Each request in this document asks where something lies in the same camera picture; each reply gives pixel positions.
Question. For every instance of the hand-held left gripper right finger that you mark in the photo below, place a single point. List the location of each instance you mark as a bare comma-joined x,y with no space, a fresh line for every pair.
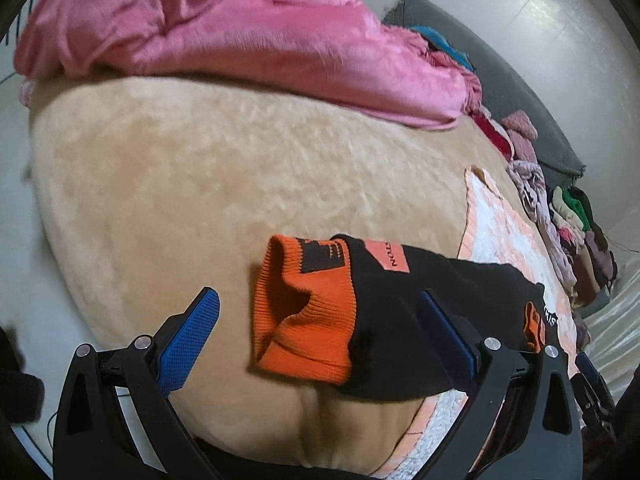
445,330

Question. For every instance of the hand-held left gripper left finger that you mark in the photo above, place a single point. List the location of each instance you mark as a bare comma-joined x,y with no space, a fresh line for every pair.
192,340

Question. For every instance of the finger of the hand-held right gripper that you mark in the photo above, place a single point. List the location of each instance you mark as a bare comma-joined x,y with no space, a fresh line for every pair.
586,367

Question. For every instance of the black and orange sweater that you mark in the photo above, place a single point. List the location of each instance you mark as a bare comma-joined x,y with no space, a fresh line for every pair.
390,320

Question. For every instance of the white satin curtain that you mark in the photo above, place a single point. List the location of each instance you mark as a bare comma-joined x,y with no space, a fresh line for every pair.
615,320

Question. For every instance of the orange and white patterned blanket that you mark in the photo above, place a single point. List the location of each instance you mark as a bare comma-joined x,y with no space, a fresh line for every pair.
505,230

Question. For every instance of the beige fleece blanket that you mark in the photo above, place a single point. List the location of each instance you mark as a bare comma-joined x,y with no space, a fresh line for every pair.
175,185

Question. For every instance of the lilac crumpled garment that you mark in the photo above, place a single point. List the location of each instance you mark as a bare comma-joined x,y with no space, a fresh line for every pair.
532,190

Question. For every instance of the dark cloth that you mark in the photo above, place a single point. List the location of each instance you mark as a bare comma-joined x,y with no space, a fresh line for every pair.
20,385

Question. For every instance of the red garment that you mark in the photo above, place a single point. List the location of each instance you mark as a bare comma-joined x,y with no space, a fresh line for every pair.
492,132

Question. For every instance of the pink fuzzy garment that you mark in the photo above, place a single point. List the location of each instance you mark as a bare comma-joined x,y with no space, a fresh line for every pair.
522,130

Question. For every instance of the grey pillow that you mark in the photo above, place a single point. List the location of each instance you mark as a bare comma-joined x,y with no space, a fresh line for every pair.
520,100

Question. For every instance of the teal cloth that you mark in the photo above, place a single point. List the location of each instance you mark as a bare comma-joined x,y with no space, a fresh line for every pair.
442,45

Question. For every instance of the pink satin blanket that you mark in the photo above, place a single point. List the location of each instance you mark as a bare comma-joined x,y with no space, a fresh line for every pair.
225,25

